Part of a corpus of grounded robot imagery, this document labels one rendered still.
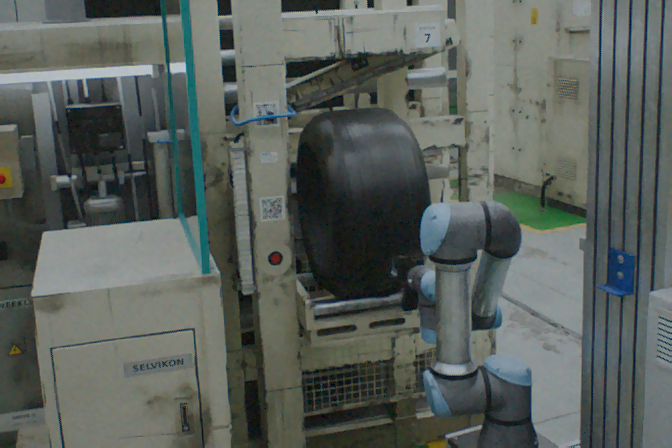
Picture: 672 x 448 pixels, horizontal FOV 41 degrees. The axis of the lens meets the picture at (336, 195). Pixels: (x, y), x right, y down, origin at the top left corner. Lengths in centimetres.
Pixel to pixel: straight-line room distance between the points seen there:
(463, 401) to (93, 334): 88
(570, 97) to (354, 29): 445
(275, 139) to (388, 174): 36
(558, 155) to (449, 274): 541
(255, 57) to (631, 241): 122
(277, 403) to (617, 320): 125
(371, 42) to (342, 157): 54
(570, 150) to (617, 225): 530
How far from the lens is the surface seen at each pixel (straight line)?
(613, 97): 203
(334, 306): 278
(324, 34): 296
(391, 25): 303
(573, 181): 736
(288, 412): 297
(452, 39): 325
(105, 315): 199
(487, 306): 236
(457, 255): 208
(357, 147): 263
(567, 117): 734
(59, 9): 288
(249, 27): 264
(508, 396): 225
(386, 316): 282
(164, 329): 201
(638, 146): 197
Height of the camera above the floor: 187
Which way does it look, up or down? 13 degrees down
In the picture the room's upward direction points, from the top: 3 degrees counter-clockwise
